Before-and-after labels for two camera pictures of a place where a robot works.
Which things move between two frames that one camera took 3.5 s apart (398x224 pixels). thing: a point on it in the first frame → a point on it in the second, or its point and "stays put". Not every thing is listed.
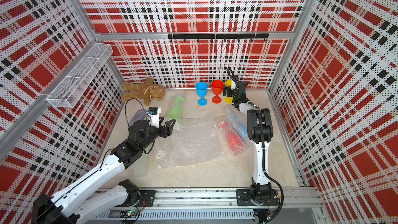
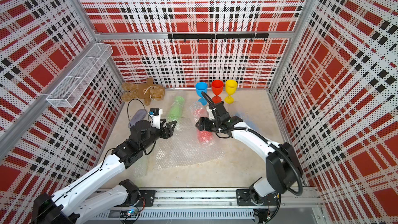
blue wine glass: (201, 89) stays put
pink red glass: (235, 141) → (205, 137)
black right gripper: (229, 91) → (204, 124)
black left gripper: (164, 133) stays put
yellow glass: (228, 100) stays put
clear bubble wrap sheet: (198, 139) stays put
